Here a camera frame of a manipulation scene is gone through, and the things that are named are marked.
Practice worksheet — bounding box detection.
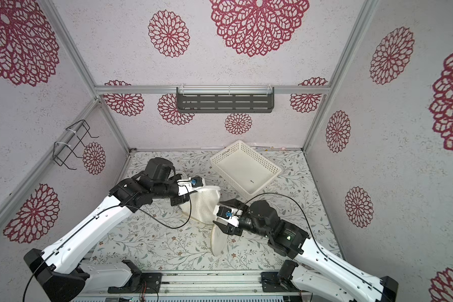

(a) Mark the white mesh bag blue trim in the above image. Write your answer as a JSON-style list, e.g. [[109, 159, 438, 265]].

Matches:
[[179, 186, 221, 225]]

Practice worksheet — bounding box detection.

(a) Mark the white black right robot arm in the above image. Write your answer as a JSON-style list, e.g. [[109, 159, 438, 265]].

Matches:
[[213, 199, 398, 301]]

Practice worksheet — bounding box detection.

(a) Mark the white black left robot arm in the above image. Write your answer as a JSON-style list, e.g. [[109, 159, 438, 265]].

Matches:
[[24, 157, 205, 301]]

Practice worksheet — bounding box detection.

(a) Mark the flat white mesh bag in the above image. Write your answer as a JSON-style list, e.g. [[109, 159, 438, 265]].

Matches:
[[210, 225, 229, 257]]

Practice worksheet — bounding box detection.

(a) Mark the white perforated plastic basket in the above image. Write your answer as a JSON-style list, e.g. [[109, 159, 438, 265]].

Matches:
[[210, 140, 282, 200]]

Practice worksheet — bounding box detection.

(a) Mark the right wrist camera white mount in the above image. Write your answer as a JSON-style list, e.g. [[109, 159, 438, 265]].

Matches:
[[213, 205, 243, 227]]

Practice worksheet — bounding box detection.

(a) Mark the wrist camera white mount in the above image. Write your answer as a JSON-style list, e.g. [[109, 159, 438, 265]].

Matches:
[[213, 205, 243, 227], [176, 176, 206, 196]]

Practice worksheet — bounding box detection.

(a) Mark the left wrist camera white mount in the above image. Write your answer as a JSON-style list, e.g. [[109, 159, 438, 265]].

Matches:
[[176, 176, 206, 196]]

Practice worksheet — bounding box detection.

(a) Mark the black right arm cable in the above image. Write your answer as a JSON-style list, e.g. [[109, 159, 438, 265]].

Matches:
[[241, 192, 393, 302]]

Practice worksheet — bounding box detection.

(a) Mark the dark grey wall shelf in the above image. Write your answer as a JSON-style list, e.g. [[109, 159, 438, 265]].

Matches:
[[176, 87, 275, 114]]

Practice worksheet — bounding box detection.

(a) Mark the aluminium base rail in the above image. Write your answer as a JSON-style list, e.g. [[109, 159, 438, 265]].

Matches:
[[71, 269, 363, 302]]

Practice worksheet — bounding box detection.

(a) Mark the black wire wall rack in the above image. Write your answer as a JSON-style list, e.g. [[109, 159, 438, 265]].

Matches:
[[52, 119, 98, 171]]

